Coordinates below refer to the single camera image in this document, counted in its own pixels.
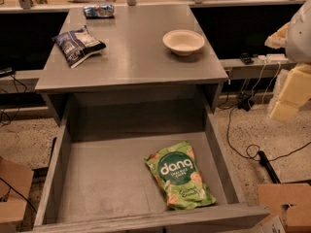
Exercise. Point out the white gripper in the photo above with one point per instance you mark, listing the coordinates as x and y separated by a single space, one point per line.
300 38

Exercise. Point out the green rice chip bag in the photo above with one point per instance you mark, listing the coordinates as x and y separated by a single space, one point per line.
175 171

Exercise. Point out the grey counter cabinet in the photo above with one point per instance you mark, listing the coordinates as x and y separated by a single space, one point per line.
134 53

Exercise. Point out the blue snack bag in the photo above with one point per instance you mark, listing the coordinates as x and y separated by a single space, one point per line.
98 11

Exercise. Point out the dark blue chip bag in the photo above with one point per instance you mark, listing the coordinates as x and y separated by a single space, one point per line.
78 45

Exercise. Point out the open grey top drawer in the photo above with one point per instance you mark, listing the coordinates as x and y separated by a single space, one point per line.
98 181

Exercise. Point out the white power strip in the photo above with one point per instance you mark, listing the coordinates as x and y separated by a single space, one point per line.
273 58

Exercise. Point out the black device on ledge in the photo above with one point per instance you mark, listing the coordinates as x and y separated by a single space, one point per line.
246 58

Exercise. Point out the cream paper bowl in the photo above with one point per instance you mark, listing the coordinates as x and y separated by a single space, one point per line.
183 42

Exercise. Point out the cardboard box right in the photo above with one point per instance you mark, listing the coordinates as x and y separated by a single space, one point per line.
290 202

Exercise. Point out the cardboard box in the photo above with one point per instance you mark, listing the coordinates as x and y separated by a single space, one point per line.
15 185
290 202

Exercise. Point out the cardboard box left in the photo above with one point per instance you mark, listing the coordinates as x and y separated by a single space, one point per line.
15 185

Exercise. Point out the black handle on floor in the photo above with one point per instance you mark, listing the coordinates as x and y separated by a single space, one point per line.
264 162

